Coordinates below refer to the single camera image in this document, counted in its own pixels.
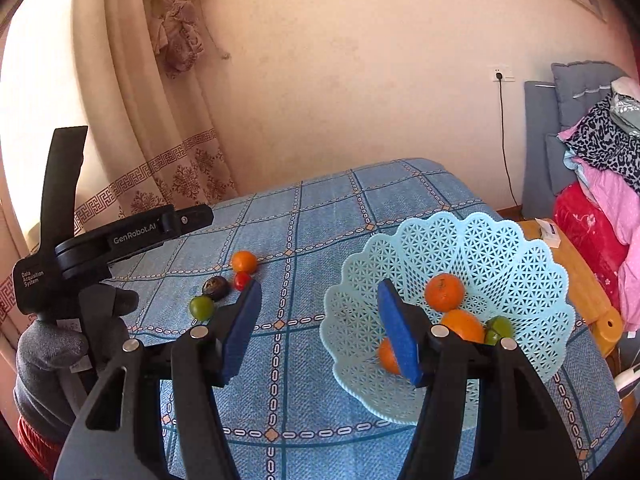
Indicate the white plastic object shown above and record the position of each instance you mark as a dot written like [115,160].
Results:
[627,379]

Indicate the green tomato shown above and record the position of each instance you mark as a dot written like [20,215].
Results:
[201,307]
[500,329]

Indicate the blue patterned bedsheet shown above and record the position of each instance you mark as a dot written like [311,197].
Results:
[310,240]

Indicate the bumpy orange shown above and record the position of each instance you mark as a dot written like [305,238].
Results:
[444,291]

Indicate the person's left hand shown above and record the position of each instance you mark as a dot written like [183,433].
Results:
[45,370]

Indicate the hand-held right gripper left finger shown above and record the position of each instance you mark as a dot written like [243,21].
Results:
[242,332]

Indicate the grey headboard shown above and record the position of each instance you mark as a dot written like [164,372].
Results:
[537,150]

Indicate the wooden nightstand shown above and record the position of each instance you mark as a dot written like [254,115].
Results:
[580,280]

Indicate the pile of clothes and cushions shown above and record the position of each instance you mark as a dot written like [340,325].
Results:
[600,180]

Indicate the beige patterned curtain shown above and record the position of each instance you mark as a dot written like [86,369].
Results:
[150,110]

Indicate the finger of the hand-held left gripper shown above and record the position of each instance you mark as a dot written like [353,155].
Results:
[62,175]
[135,232]

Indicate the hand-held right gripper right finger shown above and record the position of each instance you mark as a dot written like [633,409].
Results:
[400,330]

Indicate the large smooth orange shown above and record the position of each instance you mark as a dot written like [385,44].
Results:
[462,325]

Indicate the white wall socket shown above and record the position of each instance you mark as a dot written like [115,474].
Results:
[501,74]

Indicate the red quilt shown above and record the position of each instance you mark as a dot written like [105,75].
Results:
[585,225]

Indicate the red tomato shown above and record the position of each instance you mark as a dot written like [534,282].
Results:
[243,281]

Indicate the dark brown wrinkled fruit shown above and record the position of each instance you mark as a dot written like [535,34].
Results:
[216,288]

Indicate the light blue plastic basket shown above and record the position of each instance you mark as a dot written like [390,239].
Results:
[500,255]

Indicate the grey floral cloth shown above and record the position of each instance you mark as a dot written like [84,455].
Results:
[627,105]

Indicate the small white box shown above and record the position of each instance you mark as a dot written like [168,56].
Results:
[548,232]

